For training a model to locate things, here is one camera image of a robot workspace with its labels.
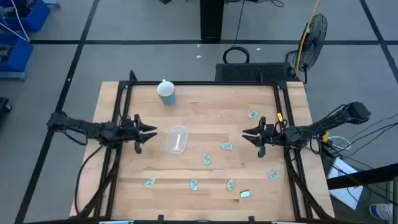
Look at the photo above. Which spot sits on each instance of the blue storage bin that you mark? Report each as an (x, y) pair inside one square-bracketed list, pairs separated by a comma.
[(31, 15), (17, 57)]

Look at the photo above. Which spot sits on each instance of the black pillar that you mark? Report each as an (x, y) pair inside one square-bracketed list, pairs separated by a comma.
[(212, 18)]

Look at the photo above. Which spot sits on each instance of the black floor fan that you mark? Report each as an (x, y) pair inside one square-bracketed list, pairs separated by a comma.
[(312, 42)]

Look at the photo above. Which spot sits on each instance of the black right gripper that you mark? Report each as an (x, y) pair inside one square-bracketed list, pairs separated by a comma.
[(269, 135)]

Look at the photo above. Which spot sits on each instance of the black bracket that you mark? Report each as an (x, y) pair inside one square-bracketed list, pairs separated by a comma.
[(160, 218), (251, 219)]

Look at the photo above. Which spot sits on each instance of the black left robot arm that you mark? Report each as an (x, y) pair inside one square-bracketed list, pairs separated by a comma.
[(93, 129)]

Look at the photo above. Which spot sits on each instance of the yellow tag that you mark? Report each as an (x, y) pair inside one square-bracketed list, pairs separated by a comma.
[(280, 117)]

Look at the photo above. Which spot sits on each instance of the blue cup with white lid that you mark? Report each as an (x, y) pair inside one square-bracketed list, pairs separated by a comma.
[(166, 91)]

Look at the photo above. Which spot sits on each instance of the clear plastic container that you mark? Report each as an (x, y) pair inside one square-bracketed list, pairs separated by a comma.
[(183, 140)]

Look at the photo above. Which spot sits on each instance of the white paper box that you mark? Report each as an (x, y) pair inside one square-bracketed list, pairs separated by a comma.
[(345, 186)]

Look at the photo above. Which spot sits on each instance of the white stick packet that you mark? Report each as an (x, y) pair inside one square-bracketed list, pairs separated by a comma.
[(178, 142)]

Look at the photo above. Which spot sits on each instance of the green white sweetener packet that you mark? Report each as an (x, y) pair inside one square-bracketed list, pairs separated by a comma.
[(230, 184), (245, 194), (150, 183), (206, 159), (194, 184), (226, 146), (273, 174), (253, 114)]

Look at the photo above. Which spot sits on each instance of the yellow connector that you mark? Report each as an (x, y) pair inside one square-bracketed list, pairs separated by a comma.
[(325, 137)]

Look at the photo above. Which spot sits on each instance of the black mesh basket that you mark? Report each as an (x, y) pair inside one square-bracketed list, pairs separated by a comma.
[(253, 72)]

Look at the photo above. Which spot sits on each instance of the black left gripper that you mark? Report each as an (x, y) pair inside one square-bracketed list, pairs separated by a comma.
[(132, 133)]

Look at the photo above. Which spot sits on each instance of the black beam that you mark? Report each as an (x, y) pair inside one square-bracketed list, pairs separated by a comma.
[(360, 177)]

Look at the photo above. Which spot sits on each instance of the black object at floor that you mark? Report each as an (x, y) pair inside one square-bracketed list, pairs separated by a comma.
[(3, 105)]

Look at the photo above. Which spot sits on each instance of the person's shoe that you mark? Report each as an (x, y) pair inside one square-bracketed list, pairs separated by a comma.
[(382, 211)]

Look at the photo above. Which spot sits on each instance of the black aluminium table frame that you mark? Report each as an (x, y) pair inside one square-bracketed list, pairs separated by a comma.
[(202, 83)]

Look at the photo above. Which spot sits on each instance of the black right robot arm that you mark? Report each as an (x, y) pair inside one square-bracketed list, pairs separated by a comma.
[(329, 123)]

